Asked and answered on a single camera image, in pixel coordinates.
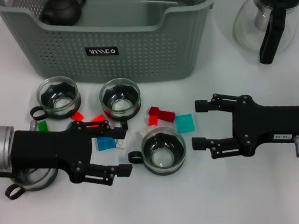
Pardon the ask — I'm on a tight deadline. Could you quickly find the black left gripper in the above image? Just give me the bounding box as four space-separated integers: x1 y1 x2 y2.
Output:
8 117 134 192

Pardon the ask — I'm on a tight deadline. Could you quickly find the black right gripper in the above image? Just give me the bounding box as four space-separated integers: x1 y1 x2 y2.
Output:
188 87 299 162

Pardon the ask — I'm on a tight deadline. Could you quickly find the glass teacup black holder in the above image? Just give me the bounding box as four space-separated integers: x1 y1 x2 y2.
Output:
97 76 144 131
28 74 83 122
3 164 60 201
126 125 189 180

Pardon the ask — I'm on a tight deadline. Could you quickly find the grey perforated storage bin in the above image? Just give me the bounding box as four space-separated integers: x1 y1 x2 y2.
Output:
0 0 226 94

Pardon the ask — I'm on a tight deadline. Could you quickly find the white toy brick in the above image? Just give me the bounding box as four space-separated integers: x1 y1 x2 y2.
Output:
115 133 131 149
139 125 158 138

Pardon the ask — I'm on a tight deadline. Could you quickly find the teal square toy brick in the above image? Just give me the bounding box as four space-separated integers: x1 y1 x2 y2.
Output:
175 113 196 133

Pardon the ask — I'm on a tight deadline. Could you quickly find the blue toy brick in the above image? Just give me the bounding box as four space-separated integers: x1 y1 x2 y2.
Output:
96 136 117 151

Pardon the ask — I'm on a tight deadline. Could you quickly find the dark red toy brick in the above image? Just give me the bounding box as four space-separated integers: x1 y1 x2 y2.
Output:
148 105 176 123

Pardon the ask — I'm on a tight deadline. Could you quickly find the red wedge toy brick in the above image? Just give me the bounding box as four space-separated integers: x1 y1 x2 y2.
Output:
90 114 106 127

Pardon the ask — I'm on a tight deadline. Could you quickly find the dark clay teapot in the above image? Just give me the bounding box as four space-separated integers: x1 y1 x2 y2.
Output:
40 0 89 29

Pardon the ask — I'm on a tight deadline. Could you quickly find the glass teapot black handle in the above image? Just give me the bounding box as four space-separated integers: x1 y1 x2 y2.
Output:
230 0 299 67

